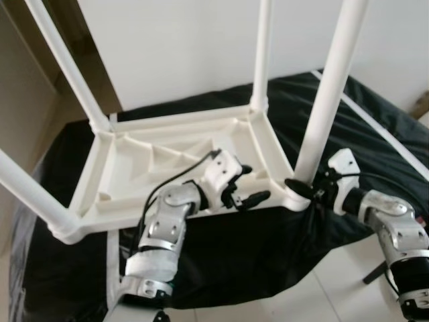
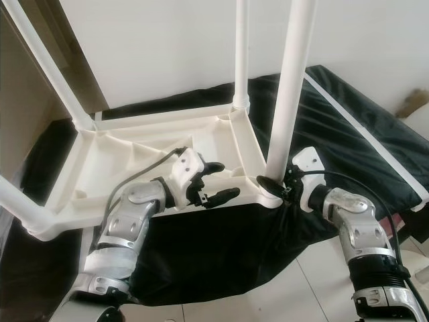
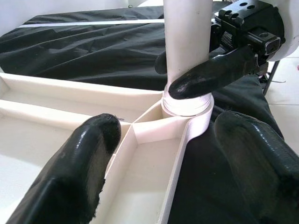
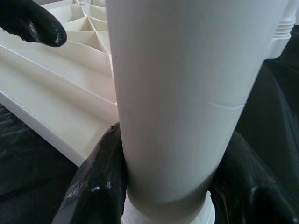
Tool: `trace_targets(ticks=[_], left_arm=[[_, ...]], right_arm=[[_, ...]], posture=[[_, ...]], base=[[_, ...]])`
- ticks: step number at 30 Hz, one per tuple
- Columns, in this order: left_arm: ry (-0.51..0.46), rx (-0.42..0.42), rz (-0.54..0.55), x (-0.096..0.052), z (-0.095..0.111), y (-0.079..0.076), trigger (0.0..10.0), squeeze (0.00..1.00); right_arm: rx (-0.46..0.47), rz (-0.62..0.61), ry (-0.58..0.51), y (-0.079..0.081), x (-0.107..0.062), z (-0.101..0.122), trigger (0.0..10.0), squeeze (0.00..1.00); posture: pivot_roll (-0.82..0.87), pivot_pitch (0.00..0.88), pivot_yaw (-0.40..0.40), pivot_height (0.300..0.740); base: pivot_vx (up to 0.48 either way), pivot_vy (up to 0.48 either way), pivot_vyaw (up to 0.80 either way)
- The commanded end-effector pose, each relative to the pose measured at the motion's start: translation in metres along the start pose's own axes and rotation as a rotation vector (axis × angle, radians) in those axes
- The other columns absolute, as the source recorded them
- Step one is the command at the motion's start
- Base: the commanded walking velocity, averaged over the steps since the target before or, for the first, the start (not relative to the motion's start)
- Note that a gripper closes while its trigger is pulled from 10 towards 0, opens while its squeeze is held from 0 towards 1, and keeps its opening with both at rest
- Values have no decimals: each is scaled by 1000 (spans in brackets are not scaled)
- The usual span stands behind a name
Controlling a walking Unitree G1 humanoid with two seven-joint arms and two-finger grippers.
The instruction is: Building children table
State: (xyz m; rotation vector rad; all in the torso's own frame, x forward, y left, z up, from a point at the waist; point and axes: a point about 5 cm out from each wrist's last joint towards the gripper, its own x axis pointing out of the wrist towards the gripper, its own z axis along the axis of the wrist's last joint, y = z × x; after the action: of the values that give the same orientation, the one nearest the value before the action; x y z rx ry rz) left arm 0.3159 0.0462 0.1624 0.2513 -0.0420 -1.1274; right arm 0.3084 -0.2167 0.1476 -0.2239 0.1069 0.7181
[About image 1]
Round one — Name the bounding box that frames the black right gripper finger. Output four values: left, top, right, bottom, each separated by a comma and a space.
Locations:
285, 177, 315, 197

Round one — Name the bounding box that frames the white plastic table top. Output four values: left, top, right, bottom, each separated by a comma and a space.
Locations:
50, 107, 312, 244

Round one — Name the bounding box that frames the white plastic table leg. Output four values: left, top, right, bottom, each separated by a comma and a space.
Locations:
294, 0, 371, 183
249, 0, 274, 116
25, 0, 111, 133
0, 149, 84, 244

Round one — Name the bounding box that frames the brown fuzzy object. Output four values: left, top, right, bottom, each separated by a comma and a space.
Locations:
412, 94, 429, 119

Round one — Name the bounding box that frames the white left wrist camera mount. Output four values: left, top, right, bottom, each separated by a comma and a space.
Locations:
201, 149, 243, 202

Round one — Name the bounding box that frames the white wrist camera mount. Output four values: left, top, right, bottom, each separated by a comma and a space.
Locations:
201, 149, 243, 202
327, 149, 363, 215

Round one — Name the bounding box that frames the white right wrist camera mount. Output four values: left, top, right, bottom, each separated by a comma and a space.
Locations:
327, 149, 363, 215

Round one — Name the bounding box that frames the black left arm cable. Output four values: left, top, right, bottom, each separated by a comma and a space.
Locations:
137, 151, 222, 232

